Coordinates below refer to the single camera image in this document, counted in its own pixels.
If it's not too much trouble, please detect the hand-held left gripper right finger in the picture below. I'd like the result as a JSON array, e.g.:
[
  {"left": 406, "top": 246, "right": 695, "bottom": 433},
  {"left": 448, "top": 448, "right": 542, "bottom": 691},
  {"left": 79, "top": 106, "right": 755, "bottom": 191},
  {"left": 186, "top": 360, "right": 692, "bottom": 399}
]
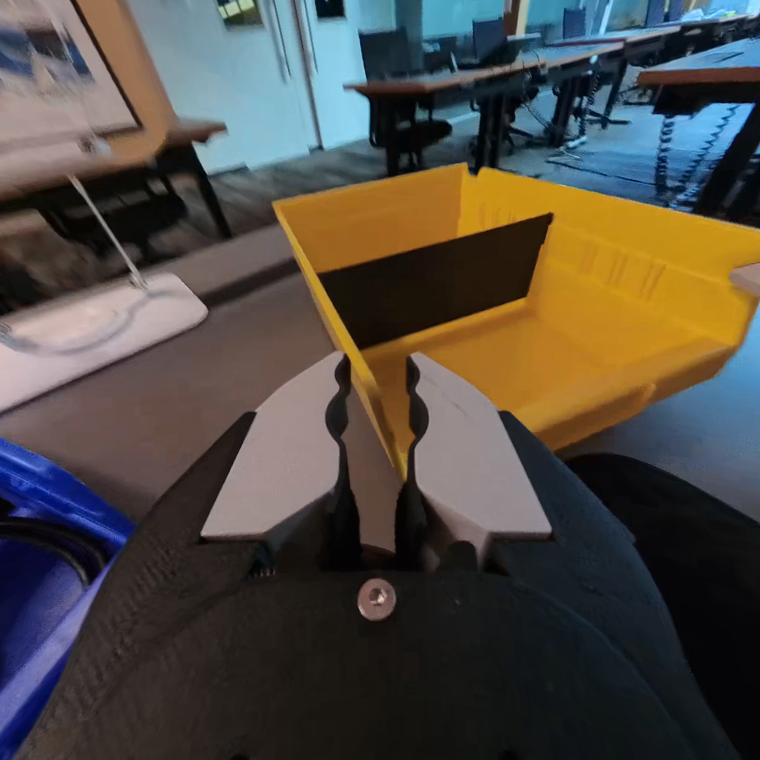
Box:
[{"left": 405, "top": 352, "right": 554, "bottom": 554}]

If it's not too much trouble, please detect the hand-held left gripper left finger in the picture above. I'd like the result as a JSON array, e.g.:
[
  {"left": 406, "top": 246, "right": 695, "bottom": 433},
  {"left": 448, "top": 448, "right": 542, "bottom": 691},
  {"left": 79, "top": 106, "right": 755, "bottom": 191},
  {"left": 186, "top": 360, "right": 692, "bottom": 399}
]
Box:
[{"left": 201, "top": 350, "right": 352, "bottom": 544}]

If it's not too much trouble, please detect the black usb cable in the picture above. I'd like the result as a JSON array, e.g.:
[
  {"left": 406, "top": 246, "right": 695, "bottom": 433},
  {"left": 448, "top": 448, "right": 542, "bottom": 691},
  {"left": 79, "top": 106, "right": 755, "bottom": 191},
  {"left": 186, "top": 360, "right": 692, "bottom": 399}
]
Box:
[{"left": 0, "top": 517, "right": 108, "bottom": 585}]

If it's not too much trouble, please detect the blue plastic bin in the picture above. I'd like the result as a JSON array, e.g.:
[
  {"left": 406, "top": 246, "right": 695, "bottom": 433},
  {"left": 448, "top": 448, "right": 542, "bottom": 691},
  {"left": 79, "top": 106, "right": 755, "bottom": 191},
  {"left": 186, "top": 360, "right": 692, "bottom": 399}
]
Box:
[{"left": 0, "top": 438, "right": 136, "bottom": 758}]

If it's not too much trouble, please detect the yellow plastic bin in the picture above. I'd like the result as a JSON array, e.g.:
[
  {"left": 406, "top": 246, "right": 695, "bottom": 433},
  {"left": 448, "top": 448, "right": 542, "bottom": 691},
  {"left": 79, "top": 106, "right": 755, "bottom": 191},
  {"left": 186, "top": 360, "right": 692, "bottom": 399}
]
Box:
[{"left": 272, "top": 163, "right": 760, "bottom": 479}]

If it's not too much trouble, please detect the black divider panel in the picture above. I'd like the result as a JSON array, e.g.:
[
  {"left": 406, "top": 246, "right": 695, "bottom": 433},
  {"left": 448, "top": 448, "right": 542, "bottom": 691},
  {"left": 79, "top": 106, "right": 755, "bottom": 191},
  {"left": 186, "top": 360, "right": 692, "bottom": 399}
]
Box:
[{"left": 317, "top": 213, "right": 554, "bottom": 351}]

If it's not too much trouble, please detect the white stand base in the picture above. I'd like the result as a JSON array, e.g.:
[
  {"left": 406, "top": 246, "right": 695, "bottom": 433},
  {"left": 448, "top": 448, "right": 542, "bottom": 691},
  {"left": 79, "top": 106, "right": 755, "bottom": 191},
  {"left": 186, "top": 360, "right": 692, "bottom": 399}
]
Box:
[{"left": 0, "top": 172, "right": 210, "bottom": 413}]

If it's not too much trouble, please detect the wooden desk with black legs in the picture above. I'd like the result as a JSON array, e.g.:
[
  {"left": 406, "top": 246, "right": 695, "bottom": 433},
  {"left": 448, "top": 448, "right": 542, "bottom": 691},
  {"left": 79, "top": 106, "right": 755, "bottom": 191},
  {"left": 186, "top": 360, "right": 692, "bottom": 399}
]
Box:
[
  {"left": 344, "top": 56, "right": 547, "bottom": 176},
  {"left": 638, "top": 38, "right": 760, "bottom": 217},
  {"left": 534, "top": 27, "right": 684, "bottom": 146},
  {"left": 0, "top": 119, "right": 232, "bottom": 238}
]

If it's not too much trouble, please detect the dark cloth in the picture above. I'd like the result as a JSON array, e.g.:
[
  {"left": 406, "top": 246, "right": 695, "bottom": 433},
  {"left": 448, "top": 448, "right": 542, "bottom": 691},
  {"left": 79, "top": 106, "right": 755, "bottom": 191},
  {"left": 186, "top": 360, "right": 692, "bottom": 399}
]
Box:
[{"left": 561, "top": 454, "right": 760, "bottom": 760}]

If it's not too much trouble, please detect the black office chair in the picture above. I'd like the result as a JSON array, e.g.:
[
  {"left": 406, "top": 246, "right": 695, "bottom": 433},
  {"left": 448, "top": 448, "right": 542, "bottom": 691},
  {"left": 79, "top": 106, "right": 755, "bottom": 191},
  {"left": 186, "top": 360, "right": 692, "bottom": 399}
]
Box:
[{"left": 359, "top": 27, "right": 453, "bottom": 161}]

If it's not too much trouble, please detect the framed board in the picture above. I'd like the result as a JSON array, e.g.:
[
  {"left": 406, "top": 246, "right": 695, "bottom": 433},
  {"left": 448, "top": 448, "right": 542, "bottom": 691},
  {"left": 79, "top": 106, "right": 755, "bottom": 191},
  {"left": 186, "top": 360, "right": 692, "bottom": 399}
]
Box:
[{"left": 0, "top": 0, "right": 143, "bottom": 155}]

